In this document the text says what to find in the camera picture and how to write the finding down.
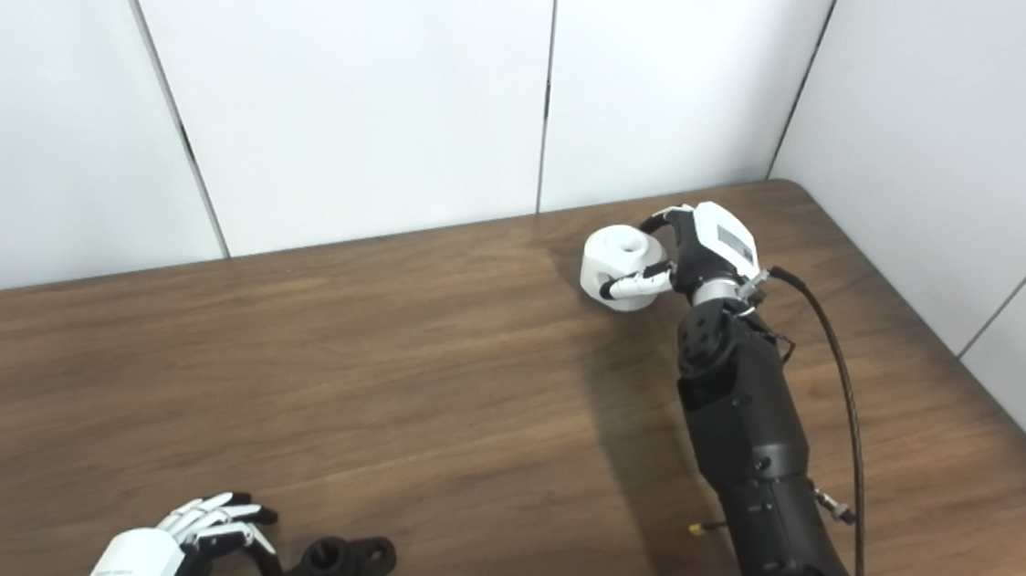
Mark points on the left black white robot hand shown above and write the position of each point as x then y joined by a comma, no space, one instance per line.
139,561

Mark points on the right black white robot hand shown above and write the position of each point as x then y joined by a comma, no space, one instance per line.
717,249

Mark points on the round white plastic piece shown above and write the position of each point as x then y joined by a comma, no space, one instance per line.
612,255

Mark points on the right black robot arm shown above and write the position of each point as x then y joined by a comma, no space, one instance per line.
756,463

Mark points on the black flanged holder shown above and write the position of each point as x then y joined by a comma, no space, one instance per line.
344,572

